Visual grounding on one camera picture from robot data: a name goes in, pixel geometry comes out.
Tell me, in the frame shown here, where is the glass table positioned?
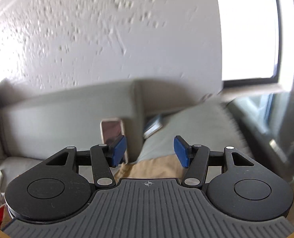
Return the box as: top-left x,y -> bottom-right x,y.
228,89 -> 294,181

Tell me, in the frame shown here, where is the blue book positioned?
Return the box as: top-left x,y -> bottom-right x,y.
143,114 -> 165,139

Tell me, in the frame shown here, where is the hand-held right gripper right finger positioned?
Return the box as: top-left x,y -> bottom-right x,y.
174,135 -> 256,188

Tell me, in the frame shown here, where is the window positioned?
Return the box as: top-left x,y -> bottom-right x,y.
214,0 -> 294,90

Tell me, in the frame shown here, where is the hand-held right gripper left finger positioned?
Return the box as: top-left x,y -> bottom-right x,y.
46,135 -> 127,188

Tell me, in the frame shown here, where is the grey cushion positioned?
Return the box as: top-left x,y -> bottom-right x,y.
136,101 -> 253,164

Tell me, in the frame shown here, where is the grey sofa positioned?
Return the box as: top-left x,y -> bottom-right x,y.
0,79 -> 227,179

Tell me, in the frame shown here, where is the pink-cased smartphone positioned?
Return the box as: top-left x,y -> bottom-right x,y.
100,118 -> 129,164

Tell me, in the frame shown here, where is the tan cloth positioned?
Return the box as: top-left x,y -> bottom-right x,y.
113,153 -> 228,181

